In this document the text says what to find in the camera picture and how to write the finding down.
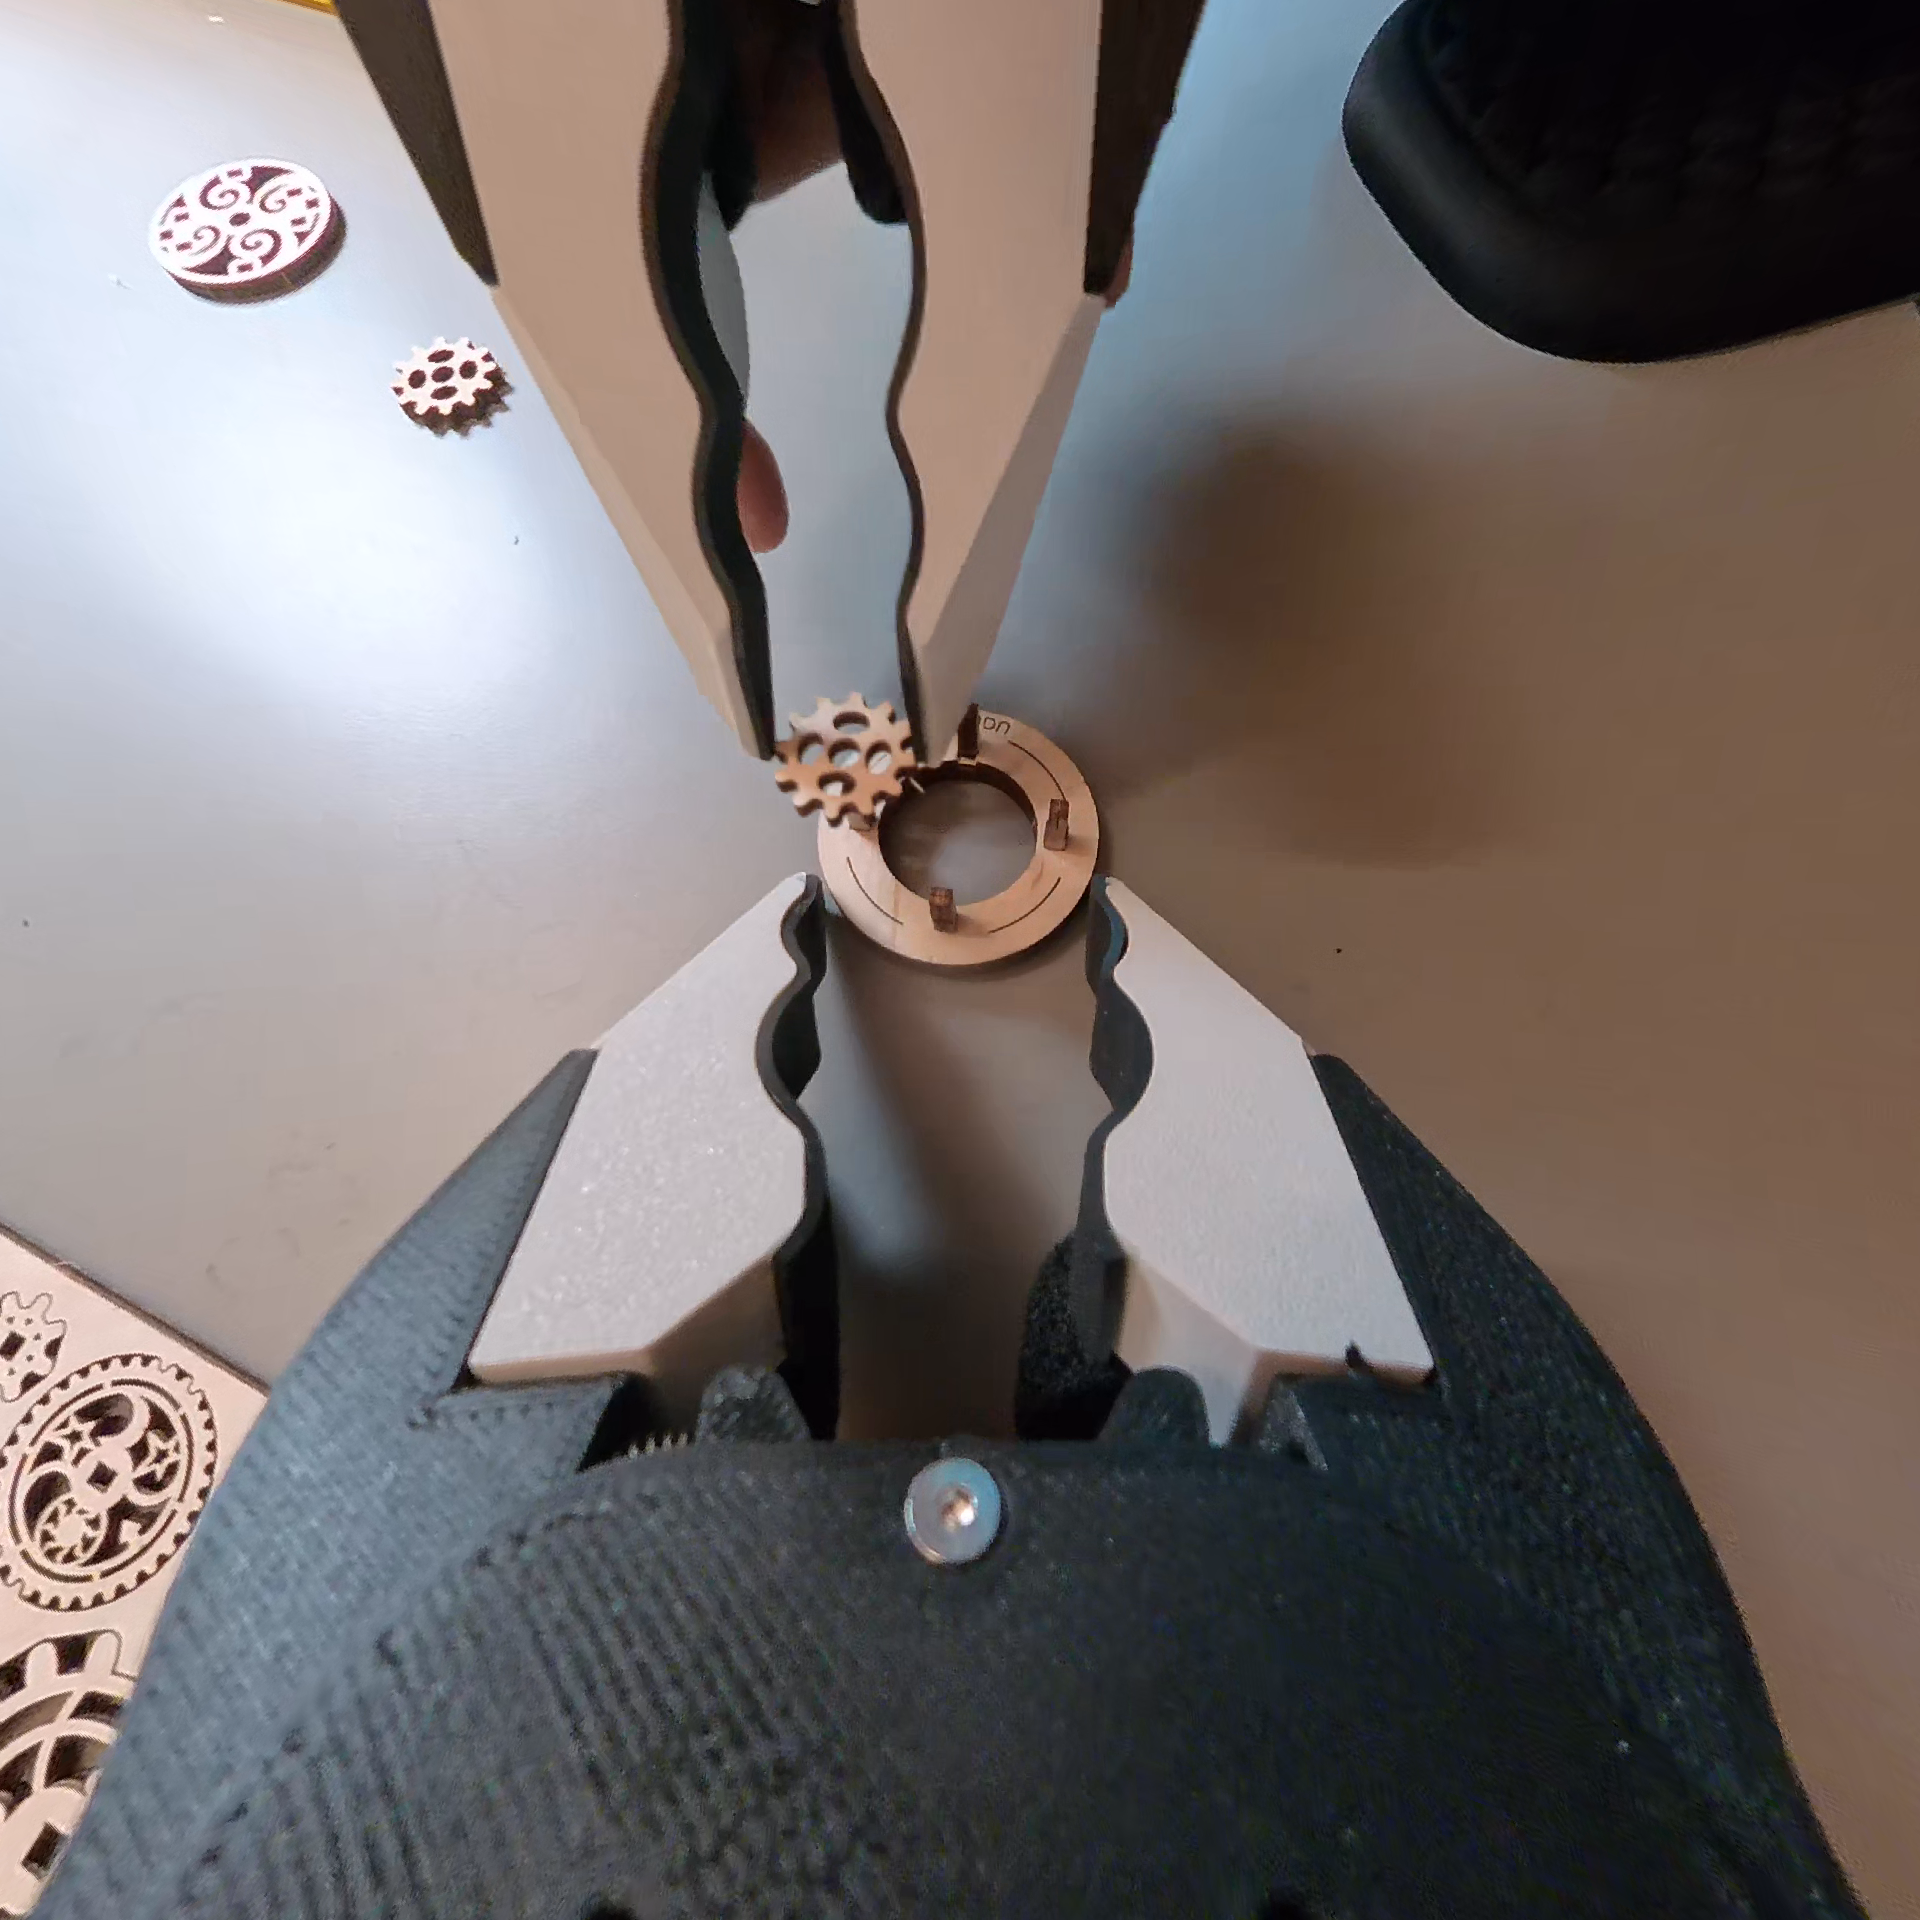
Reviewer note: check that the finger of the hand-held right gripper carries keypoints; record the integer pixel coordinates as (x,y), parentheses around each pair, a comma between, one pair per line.
(584,300)
(1004,300)

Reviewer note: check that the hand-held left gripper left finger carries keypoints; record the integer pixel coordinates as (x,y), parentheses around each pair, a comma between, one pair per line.
(644,1200)

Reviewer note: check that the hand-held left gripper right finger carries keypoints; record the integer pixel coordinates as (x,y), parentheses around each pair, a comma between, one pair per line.
(1260,1200)

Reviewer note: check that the small wooden gear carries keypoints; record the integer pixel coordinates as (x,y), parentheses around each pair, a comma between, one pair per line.
(863,802)
(489,393)

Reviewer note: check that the ornate wooden disc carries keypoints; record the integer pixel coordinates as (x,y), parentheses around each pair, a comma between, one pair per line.
(181,249)

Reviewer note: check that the person's right hand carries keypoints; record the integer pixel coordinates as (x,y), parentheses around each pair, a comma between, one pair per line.
(763,495)

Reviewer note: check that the wooden parts board round holes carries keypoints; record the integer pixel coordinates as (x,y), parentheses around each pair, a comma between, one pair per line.
(181,1350)

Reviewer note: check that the black woven armrest pad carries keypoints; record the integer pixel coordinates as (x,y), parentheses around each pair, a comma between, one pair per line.
(1651,150)

